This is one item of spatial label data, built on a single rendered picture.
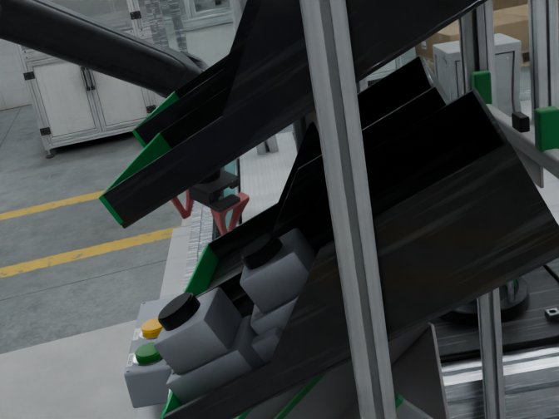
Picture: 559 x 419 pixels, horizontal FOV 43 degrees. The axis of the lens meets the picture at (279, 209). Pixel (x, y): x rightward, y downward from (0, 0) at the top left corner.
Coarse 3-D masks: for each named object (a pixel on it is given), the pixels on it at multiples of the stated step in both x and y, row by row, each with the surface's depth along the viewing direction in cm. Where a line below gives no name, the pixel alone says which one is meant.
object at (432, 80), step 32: (416, 64) 64; (384, 96) 65; (416, 96) 65; (384, 128) 53; (320, 160) 55; (288, 192) 70; (320, 192) 56; (256, 224) 72; (288, 224) 57; (224, 256) 73; (192, 288) 65; (224, 288) 60
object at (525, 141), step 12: (492, 108) 66; (504, 120) 62; (504, 132) 61; (516, 132) 58; (528, 132) 58; (516, 144) 59; (528, 144) 56; (540, 156) 54; (552, 156) 52; (552, 168) 52
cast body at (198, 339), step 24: (216, 288) 50; (168, 312) 49; (192, 312) 48; (216, 312) 48; (168, 336) 48; (192, 336) 47; (216, 336) 47; (240, 336) 49; (264, 336) 49; (168, 360) 48; (192, 360) 48; (216, 360) 48; (240, 360) 47; (264, 360) 49; (168, 384) 49; (192, 384) 49; (216, 384) 49
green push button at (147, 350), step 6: (138, 348) 103; (144, 348) 102; (150, 348) 102; (138, 354) 101; (144, 354) 101; (150, 354) 101; (156, 354) 101; (138, 360) 101; (144, 360) 100; (150, 360) 100
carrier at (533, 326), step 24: (504, 288) 98; (528, 288) 98; (552, 288) 100; (456, 312) 95; (504, 312) 94; (528, 312) 96; (456, 336) 93; (504, 336) 91; (528, 336) 90; (552, 336) 90; (456, 360) 90
